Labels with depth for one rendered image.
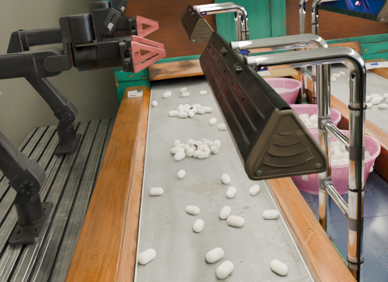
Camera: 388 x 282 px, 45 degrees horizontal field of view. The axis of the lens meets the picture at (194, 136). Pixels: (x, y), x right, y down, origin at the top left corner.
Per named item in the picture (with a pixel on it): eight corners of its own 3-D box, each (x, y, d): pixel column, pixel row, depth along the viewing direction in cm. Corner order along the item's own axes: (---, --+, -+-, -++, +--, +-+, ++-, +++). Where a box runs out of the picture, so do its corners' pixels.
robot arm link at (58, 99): (81, 113, 178) (21, 43, 168) (78, 118, 172) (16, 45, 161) (68, 123, 179) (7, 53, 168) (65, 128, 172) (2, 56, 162)
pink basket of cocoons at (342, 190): (290, 207, 115) (289, 171, 112) (267, 165, 140) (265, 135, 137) (398, 194, 116) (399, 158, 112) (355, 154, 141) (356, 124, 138)
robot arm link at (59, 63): (93, 12, 111) (42, 17, 110) (89, 14, 103) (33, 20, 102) (101, 60, 115) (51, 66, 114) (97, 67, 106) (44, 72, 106)
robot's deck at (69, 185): (-99, 330, 93) (-105, 314, 92) (35, 136, 206) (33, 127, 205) (342, 265, 99) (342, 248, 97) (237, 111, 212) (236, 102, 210)
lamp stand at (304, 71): (314, 124, 170) (312, -4, 155) (299, 109, 189) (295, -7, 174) (366, 118, 171) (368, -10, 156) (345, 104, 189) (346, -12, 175)
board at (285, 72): (223, 83, 206) (223, 81, 205) (219, 76, 220) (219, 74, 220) (298, 75, 207) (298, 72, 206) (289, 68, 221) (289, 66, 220)
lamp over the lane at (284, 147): (249, 183, 46) (243, 112, 43) (199, 66, 105) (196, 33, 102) (329, 173, 46) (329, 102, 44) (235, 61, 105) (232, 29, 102)
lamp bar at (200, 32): (190, 44, 137) (187, 18, 135) (181, 23, 196) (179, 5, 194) (217, 41, 138) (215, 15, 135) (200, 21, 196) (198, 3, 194)
